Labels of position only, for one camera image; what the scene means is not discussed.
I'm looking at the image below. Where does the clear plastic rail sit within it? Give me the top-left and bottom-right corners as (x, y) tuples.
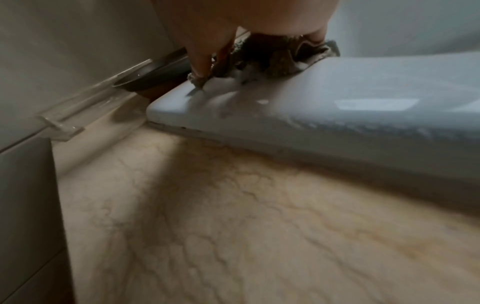
(36, 58), (155, 141)

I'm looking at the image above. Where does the white toilet tank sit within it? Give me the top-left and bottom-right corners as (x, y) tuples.
(325, 0), (480, 60)

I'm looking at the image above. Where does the person's right hand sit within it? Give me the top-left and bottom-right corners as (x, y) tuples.
(150, 0), (341, 76)

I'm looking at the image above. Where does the brown cleaning cloth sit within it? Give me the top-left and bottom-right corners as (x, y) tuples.
(186, 31), (341, 88)

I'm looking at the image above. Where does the dark grey round bin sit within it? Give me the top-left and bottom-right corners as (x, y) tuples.
(111, 47), (195, 100)

